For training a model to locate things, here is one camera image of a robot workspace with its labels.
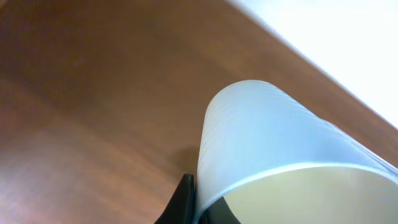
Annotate cream cup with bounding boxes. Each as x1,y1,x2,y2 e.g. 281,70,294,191
193,80,397,223

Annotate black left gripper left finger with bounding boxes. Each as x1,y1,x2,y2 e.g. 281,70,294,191
155,174,195,224

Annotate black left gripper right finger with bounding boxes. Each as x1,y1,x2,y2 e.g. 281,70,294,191
198,197,241,224

